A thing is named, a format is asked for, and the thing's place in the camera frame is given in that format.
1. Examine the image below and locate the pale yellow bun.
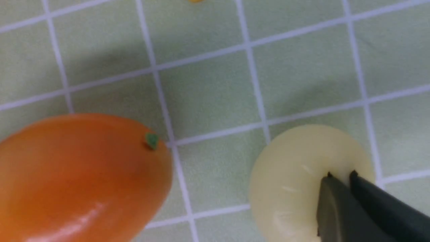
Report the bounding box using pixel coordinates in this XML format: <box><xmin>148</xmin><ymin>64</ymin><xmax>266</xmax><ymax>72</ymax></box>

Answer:
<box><xmin>249</xmin><ymin>124</ymin><xmax>375</xmax><ymax>242</ymax></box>

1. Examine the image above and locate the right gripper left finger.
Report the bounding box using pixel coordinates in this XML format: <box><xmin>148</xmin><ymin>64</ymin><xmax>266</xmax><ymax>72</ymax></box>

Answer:
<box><xmin>317</xmin><ymin>172</ymin><xmax>396</xmax><ymax>242</ymax></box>

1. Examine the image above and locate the orange plastic mango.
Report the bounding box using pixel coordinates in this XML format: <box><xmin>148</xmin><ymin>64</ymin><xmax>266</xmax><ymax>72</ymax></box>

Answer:
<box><xmin>0</xmin><ymin>113</ymin><xmax>173</xmax><ymax>242</ymax></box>

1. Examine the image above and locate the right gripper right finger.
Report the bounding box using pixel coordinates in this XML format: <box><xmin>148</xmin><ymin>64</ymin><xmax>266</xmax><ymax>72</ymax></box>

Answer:
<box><xmin>349</xmin><ymin>170</ymin><xmax>430</xmax><ymax>242</ymax></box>

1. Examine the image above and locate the green checkered tablecloth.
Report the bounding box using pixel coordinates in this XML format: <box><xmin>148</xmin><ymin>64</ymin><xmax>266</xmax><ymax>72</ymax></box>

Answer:
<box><xmin>0</xmin><ymin>0</ymin><xmax>430</xmax><ymax>242</ymax></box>

